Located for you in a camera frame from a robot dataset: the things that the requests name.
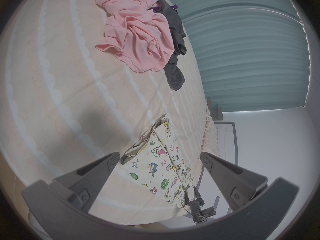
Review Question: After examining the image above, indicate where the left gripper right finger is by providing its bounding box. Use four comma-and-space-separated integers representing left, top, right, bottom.
200, 152, 269, 212

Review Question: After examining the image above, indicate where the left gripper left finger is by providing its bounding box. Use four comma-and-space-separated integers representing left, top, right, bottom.
51, 151, 121, 212

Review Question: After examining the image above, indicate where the white printed pyjama top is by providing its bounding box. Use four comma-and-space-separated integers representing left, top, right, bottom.
121, 114, 200, 209

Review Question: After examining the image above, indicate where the bed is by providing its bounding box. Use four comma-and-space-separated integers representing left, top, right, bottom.
0, 0, 239, 226

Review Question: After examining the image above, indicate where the pink striped pillow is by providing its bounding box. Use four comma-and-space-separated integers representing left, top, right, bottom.
200, 109, 221, 159

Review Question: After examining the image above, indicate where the grey bedside table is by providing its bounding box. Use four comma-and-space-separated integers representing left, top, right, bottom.
205, 97, 223, 121

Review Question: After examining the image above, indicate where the black garment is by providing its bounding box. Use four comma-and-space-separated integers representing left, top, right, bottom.
140, 0, 187, 91

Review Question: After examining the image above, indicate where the blue-green curtain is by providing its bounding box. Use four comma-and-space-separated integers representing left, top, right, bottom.
152, 0, 312, 112

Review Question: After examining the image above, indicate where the pink garment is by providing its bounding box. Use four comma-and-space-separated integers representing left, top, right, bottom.
90, 0, 175, 74

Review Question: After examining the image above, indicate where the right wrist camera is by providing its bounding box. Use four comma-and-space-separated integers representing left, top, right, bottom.
202, 205, 217, 217

